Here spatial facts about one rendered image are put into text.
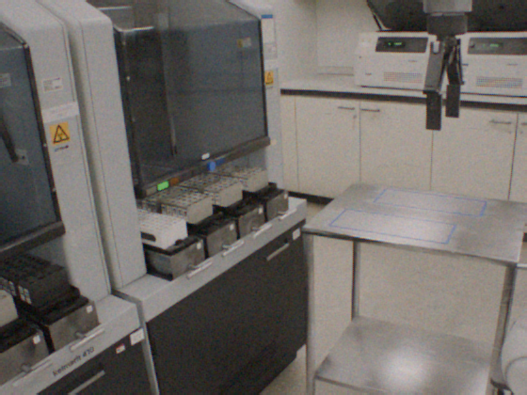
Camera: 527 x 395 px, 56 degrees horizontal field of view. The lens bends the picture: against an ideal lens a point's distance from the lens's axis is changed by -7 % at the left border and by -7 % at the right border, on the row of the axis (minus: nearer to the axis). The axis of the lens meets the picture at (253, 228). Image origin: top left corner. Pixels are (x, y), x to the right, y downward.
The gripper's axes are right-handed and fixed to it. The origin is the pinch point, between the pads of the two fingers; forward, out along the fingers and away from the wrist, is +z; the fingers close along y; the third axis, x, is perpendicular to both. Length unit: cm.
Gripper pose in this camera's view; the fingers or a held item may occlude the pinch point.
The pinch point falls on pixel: (443, 118)
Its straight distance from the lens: 111.7
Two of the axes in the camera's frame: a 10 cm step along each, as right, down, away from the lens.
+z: 0.7, 9.2, 3.9
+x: -8.1, -1.8, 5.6
